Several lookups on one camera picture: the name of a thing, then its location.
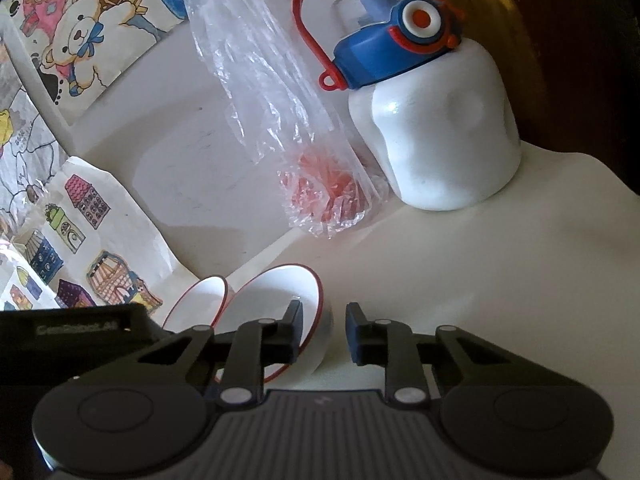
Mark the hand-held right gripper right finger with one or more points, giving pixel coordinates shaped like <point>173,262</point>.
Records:
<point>356,335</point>

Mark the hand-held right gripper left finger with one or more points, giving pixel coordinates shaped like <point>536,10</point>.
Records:
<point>295,332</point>

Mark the white bowl with red rim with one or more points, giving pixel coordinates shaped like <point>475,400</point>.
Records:
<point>197,302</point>
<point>275,292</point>

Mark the drawing of colourful houses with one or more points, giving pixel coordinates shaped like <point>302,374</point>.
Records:
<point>75,240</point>

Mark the white printed tablecloth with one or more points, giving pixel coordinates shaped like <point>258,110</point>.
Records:
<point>475,260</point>

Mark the red mesh ball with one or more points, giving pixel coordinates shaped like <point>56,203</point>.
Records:
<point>320,185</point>

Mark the drawing of boy with fan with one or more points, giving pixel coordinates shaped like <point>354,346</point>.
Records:
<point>25,150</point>

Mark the white water bottle blue lid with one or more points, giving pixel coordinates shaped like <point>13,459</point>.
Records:
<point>440,135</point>

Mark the clear plastic bag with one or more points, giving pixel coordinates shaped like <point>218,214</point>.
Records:
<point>260,60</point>

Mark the drawing of girl with teddy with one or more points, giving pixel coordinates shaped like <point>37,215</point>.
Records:
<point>75,35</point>

